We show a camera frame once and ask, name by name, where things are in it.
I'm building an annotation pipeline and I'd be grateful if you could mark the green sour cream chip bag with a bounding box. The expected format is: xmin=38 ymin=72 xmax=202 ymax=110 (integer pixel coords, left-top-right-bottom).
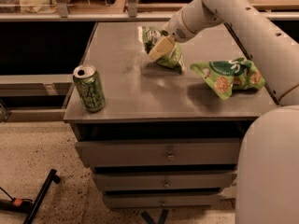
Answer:
xmin=191 ymin=58 xmax=265 ymax=100

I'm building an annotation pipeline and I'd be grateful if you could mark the green soda can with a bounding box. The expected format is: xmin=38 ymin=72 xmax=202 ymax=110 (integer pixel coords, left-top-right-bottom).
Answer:
xmin=73 ymin=64 xmax=106 ymax=113

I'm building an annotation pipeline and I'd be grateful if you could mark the green jalapeno chip bag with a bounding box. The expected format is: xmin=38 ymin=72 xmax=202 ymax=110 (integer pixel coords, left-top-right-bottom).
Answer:
xmin=138 ymin=26 xmax=185 ymax=73

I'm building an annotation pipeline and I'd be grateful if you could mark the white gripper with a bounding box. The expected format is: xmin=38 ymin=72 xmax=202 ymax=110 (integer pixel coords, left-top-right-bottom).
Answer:
xmin=149 ymin=8 xmax=200 ymax=61

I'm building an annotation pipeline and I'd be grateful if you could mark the grey drawer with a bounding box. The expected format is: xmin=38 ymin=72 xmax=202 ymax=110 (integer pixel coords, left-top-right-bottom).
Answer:
xmin=75 ymin=138 xmax=240 ymax=167
xmin=103 ymin=193 xmax=221 ymax=209
xmin=93 ymin=171 xmax=236 ymax=191

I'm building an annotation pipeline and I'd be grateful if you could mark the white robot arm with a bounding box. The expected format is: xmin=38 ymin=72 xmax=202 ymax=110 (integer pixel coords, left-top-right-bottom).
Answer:
xmin=149 ymin=0 xmax=299 ymax=224

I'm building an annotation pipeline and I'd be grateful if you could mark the black stand leg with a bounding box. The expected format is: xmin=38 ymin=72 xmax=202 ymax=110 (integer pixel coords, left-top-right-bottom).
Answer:
xmin=0 ymin=169 xmax=61 ymax=224

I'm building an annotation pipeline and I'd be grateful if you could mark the top grey drawer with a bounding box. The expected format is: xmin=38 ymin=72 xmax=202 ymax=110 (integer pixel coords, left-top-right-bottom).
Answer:
xmin=75 ymin=138 xmax=240 ymax=167

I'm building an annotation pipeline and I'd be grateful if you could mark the metal shelf rail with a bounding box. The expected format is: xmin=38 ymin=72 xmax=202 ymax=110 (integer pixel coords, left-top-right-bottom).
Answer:
xmin=0 ymin=11 xmax=299 ymax=23

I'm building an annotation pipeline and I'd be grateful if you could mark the bottom grey drawer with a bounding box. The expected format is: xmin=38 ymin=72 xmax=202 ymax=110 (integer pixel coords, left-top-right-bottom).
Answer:
xmin=103 ymin=193 xmax=221 ymax=209

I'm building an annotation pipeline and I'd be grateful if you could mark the middle grey drawer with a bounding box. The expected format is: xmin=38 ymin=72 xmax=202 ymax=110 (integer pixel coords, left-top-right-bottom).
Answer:
xmin=93 ymin=171 xmax=236 ymax=191

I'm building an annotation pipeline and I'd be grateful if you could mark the grey drawer cabinet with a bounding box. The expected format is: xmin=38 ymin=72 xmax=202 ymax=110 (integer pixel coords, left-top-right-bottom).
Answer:
xmin=64 ymin=22 xmax=276 ymax=199

